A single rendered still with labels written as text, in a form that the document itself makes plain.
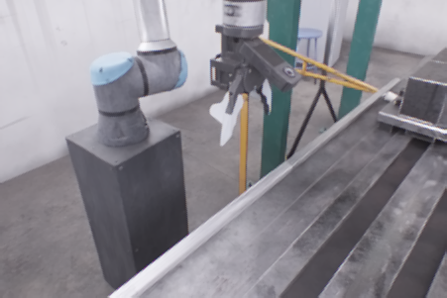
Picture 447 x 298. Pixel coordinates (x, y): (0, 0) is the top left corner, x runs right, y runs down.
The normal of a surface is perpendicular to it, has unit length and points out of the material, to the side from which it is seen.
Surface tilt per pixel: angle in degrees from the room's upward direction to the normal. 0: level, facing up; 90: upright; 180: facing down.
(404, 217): 0
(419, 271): 0
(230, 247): 0
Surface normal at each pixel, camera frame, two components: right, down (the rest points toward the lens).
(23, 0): 0.73, 0.33
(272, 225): 0.00, -0.87
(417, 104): -0.68, 0.37
